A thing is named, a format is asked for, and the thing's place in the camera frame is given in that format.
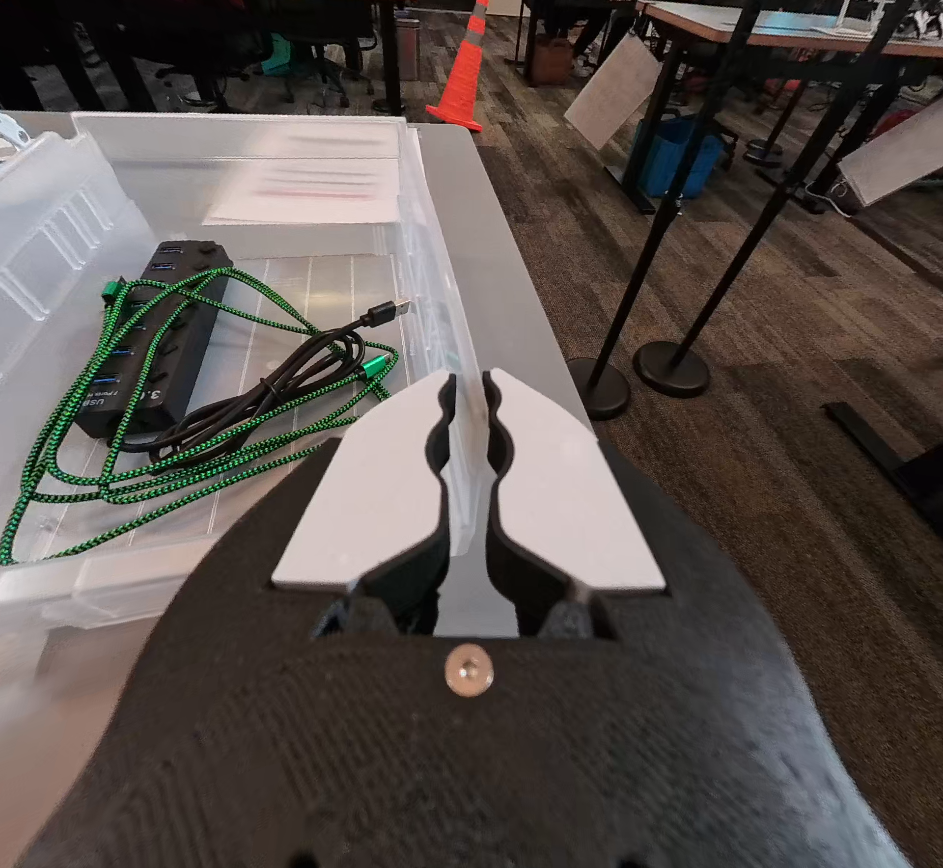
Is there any green braided cable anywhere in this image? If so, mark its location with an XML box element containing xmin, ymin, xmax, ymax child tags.
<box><xmin>0</xmin><ymin>268</ymin><xmax>402</xmax><ymax>567</ymax></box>

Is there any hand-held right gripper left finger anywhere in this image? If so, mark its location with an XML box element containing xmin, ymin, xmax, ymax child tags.
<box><xmin>270</xmin><ymin>370</ymin><xmax>459</xmax><ymax>598</ymax></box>

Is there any black table foot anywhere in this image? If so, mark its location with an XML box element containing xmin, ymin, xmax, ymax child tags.
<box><xmin>821</xmin><ymin>400</ymin><xmax>943</xmax><ymax>515</ymax></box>

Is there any blue floor bin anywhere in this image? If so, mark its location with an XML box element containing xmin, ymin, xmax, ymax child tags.
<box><xmin>634</xmin><ymin>113</ymin><xmax>726</xmax><ymax>199</ymax></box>

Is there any metal trash can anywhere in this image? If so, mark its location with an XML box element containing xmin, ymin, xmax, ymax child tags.
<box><xmin>394</xmin><ymin>10</ymin><xmax>421</xmax><ymax>81</ymax></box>

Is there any grey top table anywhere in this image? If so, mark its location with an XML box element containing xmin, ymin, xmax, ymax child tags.
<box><xmin>641</xmin><ymin>0</ymin><xmax>943</xmax><ymax>215</ymax></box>

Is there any small clear plastic bin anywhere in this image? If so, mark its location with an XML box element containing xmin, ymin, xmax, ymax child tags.
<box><xmin>0</xmin><ymin>132</ymin><xmax>159</xmax><ymax>384</ymax></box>

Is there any orange traffic cone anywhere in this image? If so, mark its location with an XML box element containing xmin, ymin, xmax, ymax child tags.
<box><xmin>426</xmin><ymin>0</ymin><xmax>493</xmax><ymax>133</ymax></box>

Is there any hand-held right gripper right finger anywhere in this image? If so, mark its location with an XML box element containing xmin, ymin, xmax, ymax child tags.
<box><xmin>480</xmin><ymin>367</ymin><xmax>670</xmax><ymax>605</ymax></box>

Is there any brown bag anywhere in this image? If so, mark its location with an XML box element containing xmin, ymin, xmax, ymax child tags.
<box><xmin>530</xmin><ymin>36</ymin><xmax>574</xmax><ymax>87</ymax></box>

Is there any large clear plastic bin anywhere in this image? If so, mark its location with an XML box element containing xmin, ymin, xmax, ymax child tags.
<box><xmin>0</xmin><ymin>111</ymin><xmax>493</xmax><ymax>633</ymax></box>

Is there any black USB cable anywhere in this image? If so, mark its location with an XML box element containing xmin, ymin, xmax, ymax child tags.
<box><xmin>111</xmin><ymin>297</ymin><xmax>414</xmax><ymax>458</ymax></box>

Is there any black stanchion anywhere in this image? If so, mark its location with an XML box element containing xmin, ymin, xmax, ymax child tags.
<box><xmin>566</xmin><ymin>0</ymin><xmax>782</xmax><ymax>421</ymax></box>
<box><xmin>634</xmin><ymin>0</ymin><xmax>943</xmax><ymax>399</ymax></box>

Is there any white paper sheet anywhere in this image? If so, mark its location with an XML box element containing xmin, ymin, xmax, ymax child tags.
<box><xmin>202</xmin><ymin>128</ymin><xmax>402</xmax><ymax>227</ymax></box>

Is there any white sign board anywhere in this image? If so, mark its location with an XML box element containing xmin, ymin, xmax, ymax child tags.
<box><xmin>836</xmin><ymin>98</ymin><xmax>943</xmax><ymax>208</ymax></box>
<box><xmin>563</xmin><ymin>34</ymin><xmax>664</xmax><ymax>151</ymax></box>

